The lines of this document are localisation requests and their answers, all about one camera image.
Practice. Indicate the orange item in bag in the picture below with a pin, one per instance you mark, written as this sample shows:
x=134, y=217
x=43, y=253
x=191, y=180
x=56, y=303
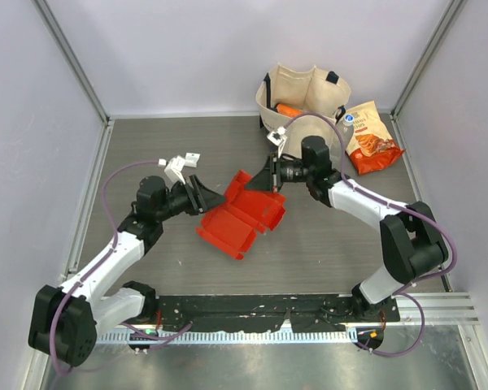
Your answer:
x=287, y=111

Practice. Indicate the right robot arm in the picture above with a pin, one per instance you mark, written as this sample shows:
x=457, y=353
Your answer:
x=411, y=244

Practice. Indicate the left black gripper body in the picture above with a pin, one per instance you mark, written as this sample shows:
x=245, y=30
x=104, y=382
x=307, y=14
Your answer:
x=180, y=201

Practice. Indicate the aluminium frame post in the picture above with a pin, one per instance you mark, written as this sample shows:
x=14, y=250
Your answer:
x=448, y=18
x=68, y=53

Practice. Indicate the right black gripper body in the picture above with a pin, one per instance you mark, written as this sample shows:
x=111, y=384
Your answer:
x=288, y=171

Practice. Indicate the slotted cable duct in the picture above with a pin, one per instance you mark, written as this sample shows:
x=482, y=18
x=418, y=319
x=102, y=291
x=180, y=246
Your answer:
x=121, y=336

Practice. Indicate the right aluminium frame post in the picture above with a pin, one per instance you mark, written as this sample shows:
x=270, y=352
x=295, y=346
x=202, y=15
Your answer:
x=448, y=18

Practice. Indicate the red cardboard paper box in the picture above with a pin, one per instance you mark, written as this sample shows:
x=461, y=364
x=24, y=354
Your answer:
x=233, y=226

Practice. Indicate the clear plastic water bottle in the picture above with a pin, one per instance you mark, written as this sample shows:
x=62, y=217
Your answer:
x=345, y=128

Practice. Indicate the small white plastic bracket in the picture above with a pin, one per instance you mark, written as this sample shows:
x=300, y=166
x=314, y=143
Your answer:
x=191, y=160

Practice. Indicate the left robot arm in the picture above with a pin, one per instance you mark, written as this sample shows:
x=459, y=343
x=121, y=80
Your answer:
x=67, y=320

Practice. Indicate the beige canvas tote bag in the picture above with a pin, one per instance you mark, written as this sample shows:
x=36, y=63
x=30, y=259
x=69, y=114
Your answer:
x=315, y=91

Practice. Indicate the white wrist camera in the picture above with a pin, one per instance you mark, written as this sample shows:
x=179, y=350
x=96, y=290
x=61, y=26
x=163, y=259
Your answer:
x=278, y=138
x=172, y=168

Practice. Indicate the left aluminium frame post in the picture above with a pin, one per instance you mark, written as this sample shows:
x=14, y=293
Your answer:
x=68, y=53

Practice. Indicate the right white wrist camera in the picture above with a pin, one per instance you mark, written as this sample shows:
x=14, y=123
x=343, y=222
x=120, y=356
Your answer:
x=278, y=138

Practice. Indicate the orange chips bag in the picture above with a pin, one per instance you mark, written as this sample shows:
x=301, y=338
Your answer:
x=371, y=147

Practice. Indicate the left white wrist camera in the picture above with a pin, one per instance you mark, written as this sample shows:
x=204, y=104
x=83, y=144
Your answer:
x=172, y=168

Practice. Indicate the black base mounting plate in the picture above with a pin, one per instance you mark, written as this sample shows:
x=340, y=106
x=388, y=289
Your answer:
x=264, y=313

